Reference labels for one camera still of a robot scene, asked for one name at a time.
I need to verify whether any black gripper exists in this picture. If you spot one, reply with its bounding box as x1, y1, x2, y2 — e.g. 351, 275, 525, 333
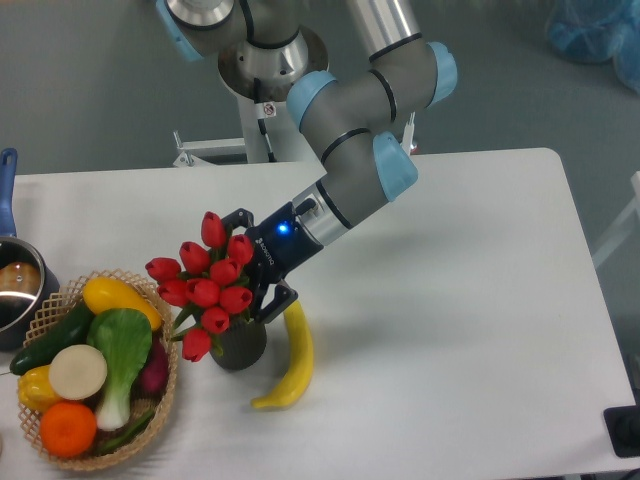
221, 201, 323, 323

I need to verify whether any red tulip bouquet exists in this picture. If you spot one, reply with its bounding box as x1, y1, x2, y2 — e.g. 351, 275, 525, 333
145, 212, 254, 363

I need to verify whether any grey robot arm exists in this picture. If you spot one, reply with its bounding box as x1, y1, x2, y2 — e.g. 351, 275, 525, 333
156, 1, 458, 323

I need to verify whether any dark grey ribbed vase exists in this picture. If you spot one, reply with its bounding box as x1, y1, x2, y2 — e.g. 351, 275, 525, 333
209, 316, 267, 371

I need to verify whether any yellow banana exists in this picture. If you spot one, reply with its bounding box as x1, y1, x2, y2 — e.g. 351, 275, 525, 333
251, 301, 315, 410

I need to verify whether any green bok choy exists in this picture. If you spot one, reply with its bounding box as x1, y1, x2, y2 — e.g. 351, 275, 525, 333
87, 308, 152, 431

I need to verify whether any yellow squash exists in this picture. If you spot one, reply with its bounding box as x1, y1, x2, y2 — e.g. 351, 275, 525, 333
82, 277, 162, 331

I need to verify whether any purple sweet potato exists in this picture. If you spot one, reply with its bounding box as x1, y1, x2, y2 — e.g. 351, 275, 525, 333
138, 337, 169, 395

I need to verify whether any woven wicker basket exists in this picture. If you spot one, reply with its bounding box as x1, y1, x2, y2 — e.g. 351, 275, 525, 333
18, 269, 179, 472

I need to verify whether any green chili pepper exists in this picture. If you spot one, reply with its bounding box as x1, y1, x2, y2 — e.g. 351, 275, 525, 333
94, 410, 155, 456

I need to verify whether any dark green cucumber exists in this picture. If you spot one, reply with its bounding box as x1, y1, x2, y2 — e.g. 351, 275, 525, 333
9, 301, 95, 376

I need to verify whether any blue saucepan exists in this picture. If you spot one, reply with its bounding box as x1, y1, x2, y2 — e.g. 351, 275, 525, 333
0, 147, 61, 351

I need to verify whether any orange fruit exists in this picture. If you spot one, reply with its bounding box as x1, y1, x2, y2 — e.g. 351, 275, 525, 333
39, 402, 97, 458

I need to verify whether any yellow bell pepper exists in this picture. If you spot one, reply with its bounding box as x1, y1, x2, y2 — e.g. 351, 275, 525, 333
18, 365, 62, 413

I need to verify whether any black device at edge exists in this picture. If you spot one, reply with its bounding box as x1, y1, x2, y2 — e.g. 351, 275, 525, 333
603, 405, 639, 458

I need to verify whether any blue plastic bag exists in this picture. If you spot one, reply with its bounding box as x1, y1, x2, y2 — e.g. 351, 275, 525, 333
545, 1, 639, 92

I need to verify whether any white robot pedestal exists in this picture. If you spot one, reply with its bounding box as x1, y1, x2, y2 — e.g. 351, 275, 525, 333
176, 22, 328, 165

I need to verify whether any white frame at right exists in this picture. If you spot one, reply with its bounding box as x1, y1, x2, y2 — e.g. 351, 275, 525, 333
591, 171, 639, 269

